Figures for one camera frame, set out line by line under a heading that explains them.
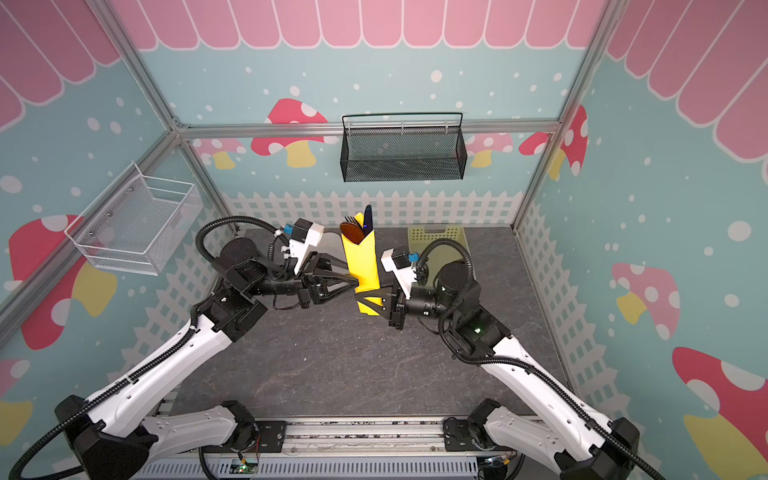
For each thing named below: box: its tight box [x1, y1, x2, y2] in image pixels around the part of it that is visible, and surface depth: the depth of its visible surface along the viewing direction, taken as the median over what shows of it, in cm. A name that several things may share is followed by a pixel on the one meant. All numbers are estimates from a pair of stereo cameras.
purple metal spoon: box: [340, 222, 365, 245], surface depth 50 cm
